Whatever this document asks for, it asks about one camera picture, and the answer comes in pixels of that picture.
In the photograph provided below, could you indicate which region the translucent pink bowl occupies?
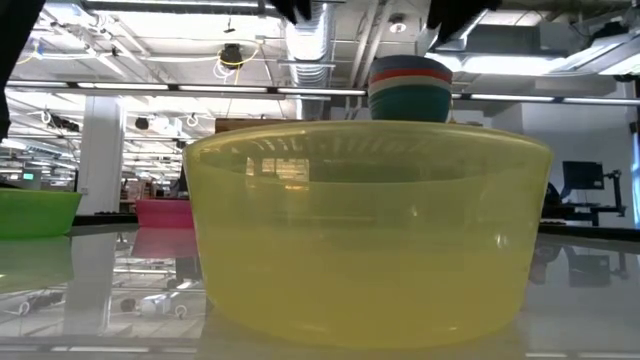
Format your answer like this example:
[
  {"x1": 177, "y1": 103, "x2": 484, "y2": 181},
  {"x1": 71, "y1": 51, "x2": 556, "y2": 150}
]
[{"x1": 134, "y1": 198, "x2": 195, "y2": 230}]

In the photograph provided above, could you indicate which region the white bowl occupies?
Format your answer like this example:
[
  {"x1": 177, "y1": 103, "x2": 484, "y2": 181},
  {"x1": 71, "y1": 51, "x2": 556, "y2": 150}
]
[{"x1": 368, "y1": 74, "x2": 454, "y2": 98}]

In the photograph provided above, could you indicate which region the black ceiling camera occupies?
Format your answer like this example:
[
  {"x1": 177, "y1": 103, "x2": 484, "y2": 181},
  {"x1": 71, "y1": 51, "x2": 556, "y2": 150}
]
[{"x1": 219, "y1": 43, "x2": 245, "y2": 70}]

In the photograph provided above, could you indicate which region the silver ceiling air duct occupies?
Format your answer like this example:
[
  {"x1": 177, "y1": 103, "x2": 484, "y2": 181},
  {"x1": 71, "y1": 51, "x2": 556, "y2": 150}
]
[{"x1": 283, "y1": 0, "x2": 335, "y2": 121}]

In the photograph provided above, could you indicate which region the teal bowl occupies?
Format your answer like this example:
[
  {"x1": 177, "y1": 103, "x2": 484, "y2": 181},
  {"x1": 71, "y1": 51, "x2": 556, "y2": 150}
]
[{"x1": 368, "y1": 85, "x2": 453, "y2": 123}]

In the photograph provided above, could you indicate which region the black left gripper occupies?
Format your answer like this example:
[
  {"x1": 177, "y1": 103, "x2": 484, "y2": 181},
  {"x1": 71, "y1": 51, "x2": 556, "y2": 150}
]
[{"x1": 269, "y1": 0, "x2": 314, "y2": 25}]

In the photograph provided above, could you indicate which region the translucent yellow bowl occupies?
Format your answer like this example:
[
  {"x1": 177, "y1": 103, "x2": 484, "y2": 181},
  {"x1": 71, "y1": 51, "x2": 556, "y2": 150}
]
[{"x1": 182, "y1": 119, "x2": 555, "y2": 350}]

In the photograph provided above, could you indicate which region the translucent green bowl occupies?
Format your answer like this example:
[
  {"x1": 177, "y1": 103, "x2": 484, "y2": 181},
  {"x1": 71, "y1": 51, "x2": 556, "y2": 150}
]
[{"x1": 0, "y1": 187, "x2": 84, "y2": 240}]

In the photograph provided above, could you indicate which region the blue bowl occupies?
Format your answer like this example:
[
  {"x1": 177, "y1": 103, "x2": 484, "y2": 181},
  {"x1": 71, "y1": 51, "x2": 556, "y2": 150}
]
[{"x1": 369, "y1": 54, "x2": 454, "y2": 81}]

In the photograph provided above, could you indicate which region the black office desk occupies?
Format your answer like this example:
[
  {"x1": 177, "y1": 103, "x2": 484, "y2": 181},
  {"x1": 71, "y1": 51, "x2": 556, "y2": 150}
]
[{"x1": 539, "y1": 201, "x2": 627, "y2": 227}]

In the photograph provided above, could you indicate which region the slatted wooden shelf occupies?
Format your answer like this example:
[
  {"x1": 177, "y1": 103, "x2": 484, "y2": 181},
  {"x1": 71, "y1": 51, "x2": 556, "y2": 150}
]
[{"x1": 214, "y1": 117, "x2": 321, "y2": 134}]

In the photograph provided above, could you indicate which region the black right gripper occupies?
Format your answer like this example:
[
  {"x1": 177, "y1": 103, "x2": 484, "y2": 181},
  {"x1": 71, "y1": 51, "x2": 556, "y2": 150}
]
[{"x1": 426, "y1": 0, "x2": 503, "y2": 45}]

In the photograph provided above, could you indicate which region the white building pillar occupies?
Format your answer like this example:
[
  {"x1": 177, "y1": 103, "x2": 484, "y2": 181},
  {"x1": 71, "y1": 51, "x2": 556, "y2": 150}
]
[{"x1": 76, "y1": 95, "x2": 126, "y2": 216}]

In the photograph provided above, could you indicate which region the person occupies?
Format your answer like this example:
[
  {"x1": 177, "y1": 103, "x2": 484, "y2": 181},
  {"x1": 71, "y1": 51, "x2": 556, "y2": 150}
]
[{"x1": 542, "y1": 181, "x2": 564, "y2": 207}]

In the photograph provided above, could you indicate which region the black monitor on arm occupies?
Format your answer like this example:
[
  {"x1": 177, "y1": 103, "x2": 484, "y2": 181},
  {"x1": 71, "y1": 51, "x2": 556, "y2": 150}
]
[{"x1": 561, "y1": 160, "x2": 606, "y2": 192}]

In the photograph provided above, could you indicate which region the orange bowl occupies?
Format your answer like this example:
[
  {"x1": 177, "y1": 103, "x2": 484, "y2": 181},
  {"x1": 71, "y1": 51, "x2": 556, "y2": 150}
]
[{"x1": 369, "y1": 67, "x2": 454, "y2": 85}]

